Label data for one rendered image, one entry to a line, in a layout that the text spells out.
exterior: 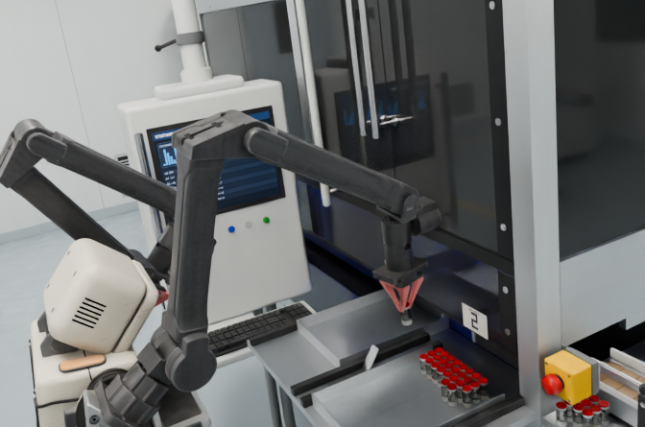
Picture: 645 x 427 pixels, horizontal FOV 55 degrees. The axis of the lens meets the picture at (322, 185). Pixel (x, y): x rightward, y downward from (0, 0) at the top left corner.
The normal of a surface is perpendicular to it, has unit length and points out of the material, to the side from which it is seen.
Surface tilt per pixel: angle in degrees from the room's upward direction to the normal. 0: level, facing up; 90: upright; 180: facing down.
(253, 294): 90
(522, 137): 90
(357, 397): 0
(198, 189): 105
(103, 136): 90
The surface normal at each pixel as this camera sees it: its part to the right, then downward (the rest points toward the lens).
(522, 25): -0.88, 0.23
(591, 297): 0.45, 0.19
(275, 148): 0.58, 0.33
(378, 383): -0.13, -0.95
